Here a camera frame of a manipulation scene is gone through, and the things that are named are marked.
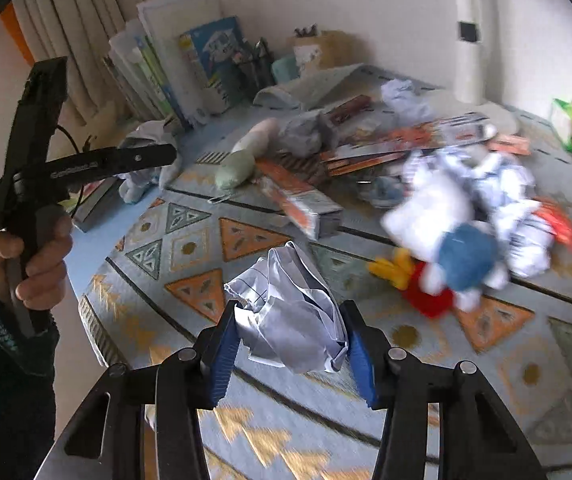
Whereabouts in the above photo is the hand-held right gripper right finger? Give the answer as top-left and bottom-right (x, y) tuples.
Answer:
(340, 300), (549, 480)

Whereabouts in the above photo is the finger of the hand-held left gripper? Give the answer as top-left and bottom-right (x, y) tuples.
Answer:
(108, 143), (177, 175)

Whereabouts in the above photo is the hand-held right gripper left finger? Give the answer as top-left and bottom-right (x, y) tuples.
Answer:
(33, 301), (243, 480)

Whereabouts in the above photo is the pale green plush toy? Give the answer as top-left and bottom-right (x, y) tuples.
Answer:
(214, 151), (257, 192)

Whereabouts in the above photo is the white pink plush toy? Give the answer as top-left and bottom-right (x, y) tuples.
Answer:
(231, 119), (279, 156)

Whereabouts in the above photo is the white cat plush toy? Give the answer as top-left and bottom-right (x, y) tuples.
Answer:
(368, 160), (514, 320)

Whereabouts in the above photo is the orange long box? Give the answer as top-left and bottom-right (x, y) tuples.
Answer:
(321, 112), (496, 177)
(253, 157), (344, 240)

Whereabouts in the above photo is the grey paper ball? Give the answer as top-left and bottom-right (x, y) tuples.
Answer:
(278, 109), (329, 156)

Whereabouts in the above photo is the blue white paper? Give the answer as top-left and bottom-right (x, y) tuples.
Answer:
(358, 177), (407, 208)

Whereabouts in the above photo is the red brown toy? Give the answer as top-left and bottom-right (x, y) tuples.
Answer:
(323, 94), (374, 126)

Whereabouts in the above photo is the small orange packet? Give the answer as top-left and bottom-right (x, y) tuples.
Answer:
(488, 134), (531, 157)

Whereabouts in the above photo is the person's left forearm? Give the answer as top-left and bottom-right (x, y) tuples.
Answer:
(0, 280), (62, 480)

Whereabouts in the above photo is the person's left hand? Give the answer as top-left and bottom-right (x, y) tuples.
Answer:
(0, 217), (75, 313)

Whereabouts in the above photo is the grey elephant plush toy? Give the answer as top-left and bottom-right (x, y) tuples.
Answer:
(118, 120), (184, 204)

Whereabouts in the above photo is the grey flat box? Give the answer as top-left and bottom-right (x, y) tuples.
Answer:
(68, 175), (124, 233)

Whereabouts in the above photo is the stack of white books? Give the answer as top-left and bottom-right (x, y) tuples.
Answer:
(103, 0), (227, 128)

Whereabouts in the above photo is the blue cover book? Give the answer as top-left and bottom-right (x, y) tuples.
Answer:
(178, 16), (249, 116)

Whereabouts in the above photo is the beige curtain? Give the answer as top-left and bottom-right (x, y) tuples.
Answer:
(13, 0), (161, 126)

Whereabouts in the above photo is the black pen holder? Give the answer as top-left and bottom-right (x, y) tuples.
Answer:
(236, 37), (277, 93)

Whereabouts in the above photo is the patterned table cloth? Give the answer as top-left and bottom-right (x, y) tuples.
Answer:
(77, 62), (572, 480)

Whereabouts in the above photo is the teal container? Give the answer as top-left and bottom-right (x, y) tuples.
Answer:
(271, 55), (301, 86)

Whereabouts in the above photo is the folded grey-green cloth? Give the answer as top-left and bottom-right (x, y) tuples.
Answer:
(253, 64), (381, 111)

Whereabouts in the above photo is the black cable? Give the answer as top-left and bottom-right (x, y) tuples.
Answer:
(55, 122), (92, 211)

